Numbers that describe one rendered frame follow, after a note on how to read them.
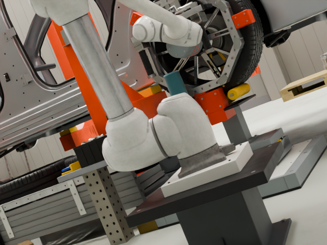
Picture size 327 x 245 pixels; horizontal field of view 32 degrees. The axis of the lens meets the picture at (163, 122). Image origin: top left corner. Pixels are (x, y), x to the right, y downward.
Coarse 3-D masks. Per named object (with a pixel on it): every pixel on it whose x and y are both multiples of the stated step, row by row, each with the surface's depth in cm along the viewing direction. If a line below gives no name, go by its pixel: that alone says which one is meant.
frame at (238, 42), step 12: (168, 0) 300; (216, 0) 290; (228, 12) 288; (228, 24) 290; (240, 36) 293; (240, 48) 291; (156, 60) 315; (228, 60) 294; (156, 72) 312; (228, 72) 295; (204, 84) 301; (216, 84) 299; (192, 96) 306
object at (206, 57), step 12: (180, 0) 308; (216, 12) 302; (216, 36) 305; (156, 48) 320; (204, 48) 313; (216, 48) 306; (168, 60) 330; (180, 60) 316; (204, 60) 310; (168, 72) 320; (180, 72) 331; (192, 84) 317
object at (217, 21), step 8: (208, 16) 341; (216, 16) 339; (216, 24) 340; (224, 24) 338; (224, 32) 339; (216, 40) 337; (224, 40) 340; (232, 40) 338; (224, 48) 341; (200, 56) 348; (216, 56) 344; (224, 56) 342; (200, 64) 349; (216, 64) 345
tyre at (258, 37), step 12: (156, 0) 312; (228, 0) 296; (240, 0) 297; (252, 12) 303; (252, 24) 296; (252, 36) 295; (252, 48) 296; (240, 60) 299; (252, 60) 301; (240, 72) 301; (252, 72) 317; (228, 84) 305; (240, 84) 314
